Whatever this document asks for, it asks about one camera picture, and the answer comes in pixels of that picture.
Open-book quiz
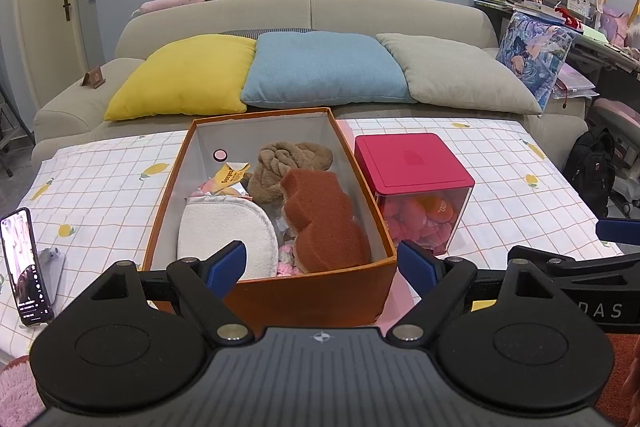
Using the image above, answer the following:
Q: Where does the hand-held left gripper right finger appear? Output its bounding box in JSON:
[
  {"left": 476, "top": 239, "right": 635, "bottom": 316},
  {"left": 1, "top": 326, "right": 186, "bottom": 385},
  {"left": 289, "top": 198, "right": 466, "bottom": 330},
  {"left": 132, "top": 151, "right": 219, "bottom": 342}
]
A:
[{"left": 385, "top": 239, "right": 563, "bottom": 342}]

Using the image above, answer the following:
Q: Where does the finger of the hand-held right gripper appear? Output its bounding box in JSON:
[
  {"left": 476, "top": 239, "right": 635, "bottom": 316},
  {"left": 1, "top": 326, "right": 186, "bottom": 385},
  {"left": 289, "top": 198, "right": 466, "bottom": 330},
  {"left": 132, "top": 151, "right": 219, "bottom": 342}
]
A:
[
  {"left": 596, "top": 217, "right": 640, "bottom": 244},
  {"left": 508, "top": 245, "right": 640, "bottom": 290}
]

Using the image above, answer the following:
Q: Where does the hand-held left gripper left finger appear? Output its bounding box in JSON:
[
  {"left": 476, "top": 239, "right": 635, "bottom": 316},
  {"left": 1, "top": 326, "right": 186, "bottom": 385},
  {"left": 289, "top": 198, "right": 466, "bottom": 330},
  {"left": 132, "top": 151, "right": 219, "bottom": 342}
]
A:
[{"left": 82, "top": 239, "right": 254, "bottom": 342}]

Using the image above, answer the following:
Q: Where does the white round pad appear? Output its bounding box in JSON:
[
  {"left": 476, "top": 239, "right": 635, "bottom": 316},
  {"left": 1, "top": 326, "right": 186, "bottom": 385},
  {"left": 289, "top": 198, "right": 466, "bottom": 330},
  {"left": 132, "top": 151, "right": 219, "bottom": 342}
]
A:
[{"left": 176, "top": 196, "right": 279, "bottom": 282}]

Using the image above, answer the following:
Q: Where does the pink and white knit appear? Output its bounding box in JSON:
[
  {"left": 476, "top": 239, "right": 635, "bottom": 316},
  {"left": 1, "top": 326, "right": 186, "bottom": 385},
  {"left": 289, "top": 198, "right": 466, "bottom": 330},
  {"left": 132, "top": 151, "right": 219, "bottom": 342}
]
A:
[{"left": 275, "top": 243, "right": 298, "bottom": 277}]

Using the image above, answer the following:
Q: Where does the orange cardboard box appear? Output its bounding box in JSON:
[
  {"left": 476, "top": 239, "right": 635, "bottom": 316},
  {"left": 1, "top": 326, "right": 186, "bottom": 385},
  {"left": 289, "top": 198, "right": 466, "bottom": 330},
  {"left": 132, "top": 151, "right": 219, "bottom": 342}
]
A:
[{"left": 141, "top": 107, "right": 398, "bottom": 329}]

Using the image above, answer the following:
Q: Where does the yellow snack packet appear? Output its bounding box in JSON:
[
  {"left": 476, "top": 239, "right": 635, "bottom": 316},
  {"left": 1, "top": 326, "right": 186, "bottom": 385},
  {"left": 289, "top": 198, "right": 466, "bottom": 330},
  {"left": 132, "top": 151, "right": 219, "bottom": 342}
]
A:
[{"left": 206, "top": 161, "right": 252, "bottom": 198}]

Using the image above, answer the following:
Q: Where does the red-lidded clear box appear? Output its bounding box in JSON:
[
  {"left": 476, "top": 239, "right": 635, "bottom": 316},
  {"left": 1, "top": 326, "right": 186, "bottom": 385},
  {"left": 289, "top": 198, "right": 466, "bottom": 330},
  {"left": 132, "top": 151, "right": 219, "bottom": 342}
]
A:
[{"left": 354, "top": 133, "right": 476, "bottom": 258}]

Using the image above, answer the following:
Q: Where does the brown sponge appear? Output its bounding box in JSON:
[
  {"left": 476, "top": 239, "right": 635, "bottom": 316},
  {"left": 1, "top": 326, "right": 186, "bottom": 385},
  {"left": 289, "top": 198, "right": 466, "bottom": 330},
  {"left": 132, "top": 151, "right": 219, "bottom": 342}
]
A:
[{"left": 279, "top": 169, "right": 372, "bottom": 275}]

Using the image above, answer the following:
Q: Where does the brown fluffy towel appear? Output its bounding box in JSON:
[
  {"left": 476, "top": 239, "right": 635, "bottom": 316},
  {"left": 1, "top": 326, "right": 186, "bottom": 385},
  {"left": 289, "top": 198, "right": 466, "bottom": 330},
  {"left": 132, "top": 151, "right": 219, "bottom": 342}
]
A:
[{"left": 248, "top": 141, "right": 335, "bottom": 208}]

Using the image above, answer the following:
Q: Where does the black backpack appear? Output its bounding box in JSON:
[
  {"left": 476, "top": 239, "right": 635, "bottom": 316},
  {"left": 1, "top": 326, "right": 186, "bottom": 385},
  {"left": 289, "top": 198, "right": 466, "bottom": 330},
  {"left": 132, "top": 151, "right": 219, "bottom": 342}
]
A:
[{"left": 562, "top": 127, "right": 617, "bottom": 212}]

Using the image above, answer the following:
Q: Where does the pink desk chair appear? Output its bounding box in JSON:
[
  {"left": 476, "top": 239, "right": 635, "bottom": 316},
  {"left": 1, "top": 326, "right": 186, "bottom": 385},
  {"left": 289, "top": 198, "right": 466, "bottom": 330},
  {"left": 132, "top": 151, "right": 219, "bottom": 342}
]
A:
[{"left": 587, "top": 99, "right": 640, "bottom": 212}]

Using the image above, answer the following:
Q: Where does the pink folder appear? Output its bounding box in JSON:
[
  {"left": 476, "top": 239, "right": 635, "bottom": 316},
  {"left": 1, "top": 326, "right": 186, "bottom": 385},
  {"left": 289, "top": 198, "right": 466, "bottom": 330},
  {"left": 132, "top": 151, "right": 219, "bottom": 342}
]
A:
[{"left": 552, "top": 62, "right": 601, "bottom": 100}]

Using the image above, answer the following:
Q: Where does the grey phone stand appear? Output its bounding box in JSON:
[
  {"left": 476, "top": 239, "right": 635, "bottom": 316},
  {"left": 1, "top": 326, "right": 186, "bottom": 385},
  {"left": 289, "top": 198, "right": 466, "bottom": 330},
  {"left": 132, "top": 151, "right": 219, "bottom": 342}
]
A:
[{"left": 37, "top": 246, "right": 66, "bottom": 303}]

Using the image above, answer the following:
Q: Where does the grey desk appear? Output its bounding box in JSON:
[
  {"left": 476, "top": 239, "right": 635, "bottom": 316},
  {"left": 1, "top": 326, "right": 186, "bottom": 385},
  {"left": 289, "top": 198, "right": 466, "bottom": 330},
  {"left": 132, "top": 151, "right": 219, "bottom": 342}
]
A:
[{"left": 555, "top": 27, "right": 640, "bottom": 82}]

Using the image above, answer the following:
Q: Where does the yellow pillow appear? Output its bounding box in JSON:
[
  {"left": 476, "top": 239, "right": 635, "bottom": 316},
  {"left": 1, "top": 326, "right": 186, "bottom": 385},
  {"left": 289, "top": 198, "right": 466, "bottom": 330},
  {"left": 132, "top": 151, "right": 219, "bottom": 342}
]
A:
[{"left": 104, "top": 34, "right": 257, "bottom": 122}]

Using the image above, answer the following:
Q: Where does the blue printed pillow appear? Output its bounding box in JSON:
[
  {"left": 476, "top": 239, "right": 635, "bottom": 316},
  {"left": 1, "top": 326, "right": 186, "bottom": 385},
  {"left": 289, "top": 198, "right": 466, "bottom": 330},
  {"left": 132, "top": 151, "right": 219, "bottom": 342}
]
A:
[{"left": 496, "top": 9, "right": 576, "bottom": 100}]

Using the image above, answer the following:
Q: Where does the grey-green pillow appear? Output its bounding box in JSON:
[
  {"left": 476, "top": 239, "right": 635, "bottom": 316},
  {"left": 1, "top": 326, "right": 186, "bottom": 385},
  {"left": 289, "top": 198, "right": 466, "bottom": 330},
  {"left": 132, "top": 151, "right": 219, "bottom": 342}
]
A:
[{"left": 375, "top": 33, "right": 543, "bottom": 116}]

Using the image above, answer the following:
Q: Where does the black smartphone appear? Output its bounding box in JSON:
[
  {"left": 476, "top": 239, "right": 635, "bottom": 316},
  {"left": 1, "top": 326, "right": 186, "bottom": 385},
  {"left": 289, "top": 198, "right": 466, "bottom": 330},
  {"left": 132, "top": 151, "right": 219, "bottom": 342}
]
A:
[{"left": 0, "top": 207, "right": 55, "bottom": 327}]

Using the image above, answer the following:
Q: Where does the purple bag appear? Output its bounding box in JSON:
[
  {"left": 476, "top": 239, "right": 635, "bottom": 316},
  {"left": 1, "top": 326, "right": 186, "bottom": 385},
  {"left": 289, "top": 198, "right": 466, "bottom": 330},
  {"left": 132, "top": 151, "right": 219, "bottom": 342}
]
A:
[{"left": 602, "top": 4, "right": 629, "bottom": 45}]

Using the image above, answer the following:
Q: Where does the grey striped cloth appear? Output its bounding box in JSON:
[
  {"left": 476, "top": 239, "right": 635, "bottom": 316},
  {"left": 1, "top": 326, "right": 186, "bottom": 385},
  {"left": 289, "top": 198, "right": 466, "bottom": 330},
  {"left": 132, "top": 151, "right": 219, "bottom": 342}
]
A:
[{"left": 217, "top": 27, "right": 316, "bottom": 38}]

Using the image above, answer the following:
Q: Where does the pink fluffy rug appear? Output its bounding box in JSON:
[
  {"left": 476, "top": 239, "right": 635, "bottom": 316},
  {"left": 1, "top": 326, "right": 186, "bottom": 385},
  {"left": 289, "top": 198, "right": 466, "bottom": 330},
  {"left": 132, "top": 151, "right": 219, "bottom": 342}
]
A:
[{"left": 0, "top": 354, "right": 43, "bottom": 427}]

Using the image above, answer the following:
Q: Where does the beige sofa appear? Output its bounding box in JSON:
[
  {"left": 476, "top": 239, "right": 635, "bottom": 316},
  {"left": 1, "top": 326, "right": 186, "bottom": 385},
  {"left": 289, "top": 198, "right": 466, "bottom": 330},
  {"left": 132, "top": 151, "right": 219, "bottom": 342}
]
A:
[{"left": 31, "top": 0, "right": 588, "bottom": 168}]

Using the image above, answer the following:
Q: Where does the pink plush toy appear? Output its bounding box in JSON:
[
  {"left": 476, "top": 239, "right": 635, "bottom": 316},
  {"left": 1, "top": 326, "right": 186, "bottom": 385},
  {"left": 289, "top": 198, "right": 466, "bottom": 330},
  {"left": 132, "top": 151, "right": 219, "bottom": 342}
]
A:
[{"left": 131, "top": 0, "right": 227, "bottom": 18}]

